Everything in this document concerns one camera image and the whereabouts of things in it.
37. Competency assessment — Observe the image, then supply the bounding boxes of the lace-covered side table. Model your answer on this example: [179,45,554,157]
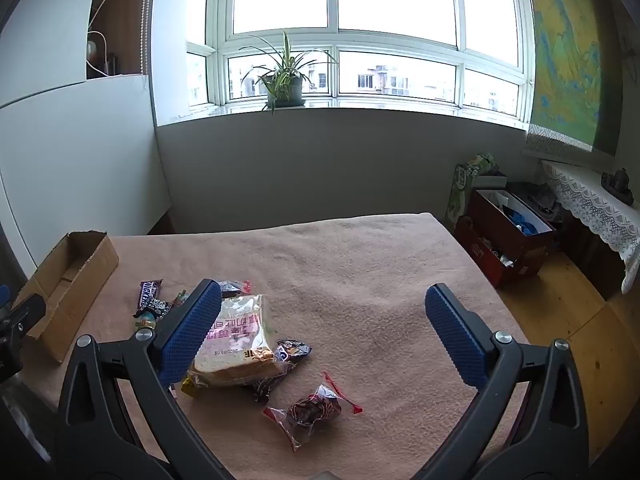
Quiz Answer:
[542,160,640,295]

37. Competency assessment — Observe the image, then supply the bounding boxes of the landscape wall scroll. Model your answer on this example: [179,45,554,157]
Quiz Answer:
[522,0,621,156]

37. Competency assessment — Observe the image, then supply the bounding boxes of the black patterned snack packet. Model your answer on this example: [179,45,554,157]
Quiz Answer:
[132,297,173,320]

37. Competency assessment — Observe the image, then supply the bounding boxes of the red and white snack packet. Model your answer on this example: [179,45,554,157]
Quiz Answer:
[216,279,252,299]

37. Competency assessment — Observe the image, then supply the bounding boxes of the potted spider plant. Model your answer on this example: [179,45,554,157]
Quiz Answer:
[239,30,340,116]

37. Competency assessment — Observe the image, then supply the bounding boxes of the wooden shelf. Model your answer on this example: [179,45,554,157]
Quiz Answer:
[86,0,152,81]

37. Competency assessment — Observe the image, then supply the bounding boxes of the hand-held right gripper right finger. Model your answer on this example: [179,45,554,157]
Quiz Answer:
[414,282,591,480]

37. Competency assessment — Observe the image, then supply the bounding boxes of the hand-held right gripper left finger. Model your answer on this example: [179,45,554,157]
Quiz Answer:
[54,278,236,480]

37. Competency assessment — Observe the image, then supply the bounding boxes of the brown cardboard box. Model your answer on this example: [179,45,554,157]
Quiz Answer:
[11,230,120,364]

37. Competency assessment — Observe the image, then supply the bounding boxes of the white cabinet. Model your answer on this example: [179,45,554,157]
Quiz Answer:
[0,0,173,281]

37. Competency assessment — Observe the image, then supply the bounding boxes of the green gift bag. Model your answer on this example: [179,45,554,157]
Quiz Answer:
[446,152,508,233]

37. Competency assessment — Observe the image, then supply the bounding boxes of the large red open box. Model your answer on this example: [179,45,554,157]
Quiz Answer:
[470,187,557,287]

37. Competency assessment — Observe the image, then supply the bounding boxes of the clear packet of dark snack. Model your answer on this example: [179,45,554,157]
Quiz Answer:
[263,371,364,452]

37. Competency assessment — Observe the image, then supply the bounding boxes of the sliced bread packet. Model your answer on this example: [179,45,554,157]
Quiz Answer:
[192,294,296,388]

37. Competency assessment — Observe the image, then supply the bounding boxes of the dark blue snack packet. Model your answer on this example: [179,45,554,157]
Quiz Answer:
[274,339,312,364]

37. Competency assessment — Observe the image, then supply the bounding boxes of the brown chocolate bar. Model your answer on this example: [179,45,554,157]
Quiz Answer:
[136,280,165,313]

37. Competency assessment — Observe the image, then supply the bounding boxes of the white cable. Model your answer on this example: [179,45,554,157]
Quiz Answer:
[86,0,118,78]

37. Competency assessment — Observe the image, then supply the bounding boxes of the yellow snack packet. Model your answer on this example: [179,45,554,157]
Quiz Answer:
[180,374,208,398]

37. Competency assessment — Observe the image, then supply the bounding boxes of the dark metal figurine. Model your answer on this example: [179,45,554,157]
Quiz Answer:
[601,167,637,206]

